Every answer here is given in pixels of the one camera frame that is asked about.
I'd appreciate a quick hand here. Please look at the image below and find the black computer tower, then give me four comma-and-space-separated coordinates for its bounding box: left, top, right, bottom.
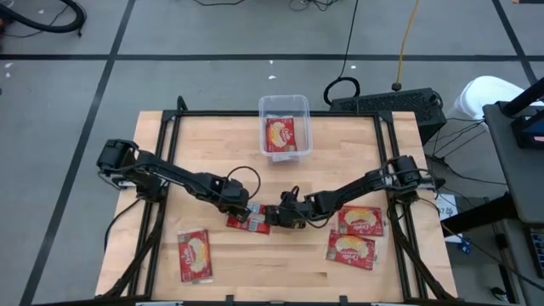
329, 87, 448, 145

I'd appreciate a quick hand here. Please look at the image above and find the white waste bin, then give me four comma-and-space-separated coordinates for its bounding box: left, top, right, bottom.
450, 75, 535, 122

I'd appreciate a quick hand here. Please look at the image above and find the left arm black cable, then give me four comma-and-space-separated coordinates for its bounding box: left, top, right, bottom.
224, 165, 262, 201

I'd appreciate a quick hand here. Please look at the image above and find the clear plastic bin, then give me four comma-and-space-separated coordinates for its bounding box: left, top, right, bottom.
258, 93, 314, 163

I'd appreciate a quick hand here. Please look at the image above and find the yellow hanging cable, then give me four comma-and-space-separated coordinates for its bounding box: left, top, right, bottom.
393, 0, 422, 93

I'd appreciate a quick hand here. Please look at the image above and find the black aluminium table frame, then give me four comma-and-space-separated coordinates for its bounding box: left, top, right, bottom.
99, 96, 458, 306

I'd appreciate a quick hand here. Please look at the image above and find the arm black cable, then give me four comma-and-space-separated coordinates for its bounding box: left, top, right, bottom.
297, 207, 337, 230
224, 165, 262, 201

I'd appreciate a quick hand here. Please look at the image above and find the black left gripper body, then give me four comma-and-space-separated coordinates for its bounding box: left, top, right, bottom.
212, 178, 252, 216

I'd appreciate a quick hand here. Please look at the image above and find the black floor cable bundle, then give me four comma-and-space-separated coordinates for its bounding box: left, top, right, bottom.
288, 0, 341, 13

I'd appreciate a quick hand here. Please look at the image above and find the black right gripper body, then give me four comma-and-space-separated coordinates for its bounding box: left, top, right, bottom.
266, 185, 320, 230

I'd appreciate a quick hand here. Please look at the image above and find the dark blue box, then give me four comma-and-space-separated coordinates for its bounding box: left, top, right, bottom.
511, 115, 544, 150

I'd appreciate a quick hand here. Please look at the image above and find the black coiled cable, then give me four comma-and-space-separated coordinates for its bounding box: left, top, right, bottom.
322, 0, 361, 106

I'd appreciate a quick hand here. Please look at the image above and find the white paper sheet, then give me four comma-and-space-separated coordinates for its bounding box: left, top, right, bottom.
433, 193, 465, 244

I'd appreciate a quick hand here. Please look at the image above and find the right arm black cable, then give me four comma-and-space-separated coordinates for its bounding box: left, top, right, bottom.
297, 207, 337, 230

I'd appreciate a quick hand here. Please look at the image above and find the black vacuum hose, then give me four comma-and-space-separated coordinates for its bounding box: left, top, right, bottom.
0, 0, 88, 38

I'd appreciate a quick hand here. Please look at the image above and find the grey keyboard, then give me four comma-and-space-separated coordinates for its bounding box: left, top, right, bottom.
529, 227, 544, 280

